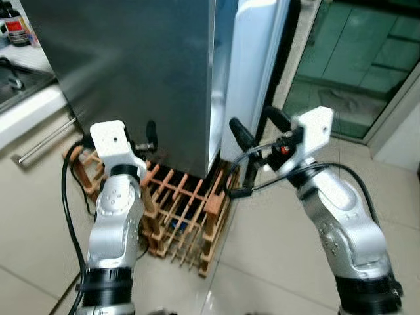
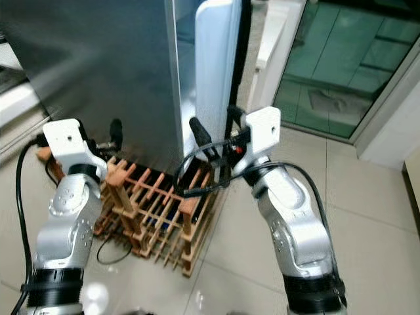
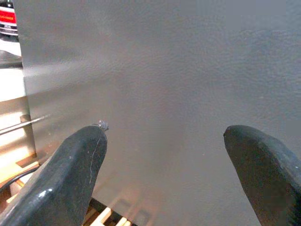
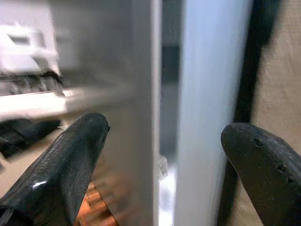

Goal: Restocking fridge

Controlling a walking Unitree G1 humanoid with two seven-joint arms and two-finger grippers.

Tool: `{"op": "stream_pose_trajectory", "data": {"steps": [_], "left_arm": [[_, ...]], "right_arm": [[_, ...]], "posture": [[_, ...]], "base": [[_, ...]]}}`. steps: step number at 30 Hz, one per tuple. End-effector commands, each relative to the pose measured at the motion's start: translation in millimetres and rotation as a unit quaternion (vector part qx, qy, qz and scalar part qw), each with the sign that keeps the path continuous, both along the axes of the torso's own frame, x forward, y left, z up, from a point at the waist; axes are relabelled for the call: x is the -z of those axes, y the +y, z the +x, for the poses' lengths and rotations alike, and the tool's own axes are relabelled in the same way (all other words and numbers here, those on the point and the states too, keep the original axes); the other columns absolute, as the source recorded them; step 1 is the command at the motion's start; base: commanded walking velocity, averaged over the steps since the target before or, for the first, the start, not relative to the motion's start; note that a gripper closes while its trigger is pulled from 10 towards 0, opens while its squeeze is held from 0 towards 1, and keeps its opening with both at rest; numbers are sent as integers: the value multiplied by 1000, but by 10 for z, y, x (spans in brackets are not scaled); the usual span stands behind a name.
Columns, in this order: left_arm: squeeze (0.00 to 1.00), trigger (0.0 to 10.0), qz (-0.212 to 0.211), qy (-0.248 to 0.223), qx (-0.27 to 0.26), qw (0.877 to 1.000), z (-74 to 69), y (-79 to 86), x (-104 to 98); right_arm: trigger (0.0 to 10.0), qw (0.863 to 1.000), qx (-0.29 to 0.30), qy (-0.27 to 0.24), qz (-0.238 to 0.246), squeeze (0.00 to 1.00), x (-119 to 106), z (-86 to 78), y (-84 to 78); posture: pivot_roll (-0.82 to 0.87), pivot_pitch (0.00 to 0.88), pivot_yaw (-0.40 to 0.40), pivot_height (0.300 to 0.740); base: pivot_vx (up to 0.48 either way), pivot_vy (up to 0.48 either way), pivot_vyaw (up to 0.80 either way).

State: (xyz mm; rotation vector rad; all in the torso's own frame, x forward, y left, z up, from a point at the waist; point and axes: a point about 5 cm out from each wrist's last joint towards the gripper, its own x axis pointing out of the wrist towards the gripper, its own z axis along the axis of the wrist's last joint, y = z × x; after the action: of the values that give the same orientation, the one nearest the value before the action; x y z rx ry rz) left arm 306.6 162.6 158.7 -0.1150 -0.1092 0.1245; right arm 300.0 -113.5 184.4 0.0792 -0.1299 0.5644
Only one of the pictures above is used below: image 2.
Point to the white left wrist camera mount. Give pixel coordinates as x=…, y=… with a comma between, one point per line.
x=65, y=141

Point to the silver steel fridge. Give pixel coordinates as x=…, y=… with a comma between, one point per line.
x=105, y=59

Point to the wooden slatted bottle rack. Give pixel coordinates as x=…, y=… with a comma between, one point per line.
x=190, y=209

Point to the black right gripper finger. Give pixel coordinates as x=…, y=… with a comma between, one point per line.
x=202, y=136
x=235, y=117

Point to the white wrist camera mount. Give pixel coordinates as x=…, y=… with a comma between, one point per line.
x=65, y=141
x=262, y=131

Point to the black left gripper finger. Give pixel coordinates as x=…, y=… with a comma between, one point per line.
x=115, y=134

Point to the sliding glass door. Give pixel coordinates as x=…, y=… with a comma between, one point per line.
x=341, y=59

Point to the white ledge counter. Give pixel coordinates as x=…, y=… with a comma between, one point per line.
x=272, y=52

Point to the white lined fridge door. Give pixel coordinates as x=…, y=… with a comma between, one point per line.
x=220, y=59

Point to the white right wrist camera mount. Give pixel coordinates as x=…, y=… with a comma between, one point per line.
x=262, y=131

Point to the white kitchen counter cabinet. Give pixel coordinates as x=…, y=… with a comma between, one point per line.
x=16, y=98

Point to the steel kitchen sink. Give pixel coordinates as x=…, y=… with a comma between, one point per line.
x=13, y=77

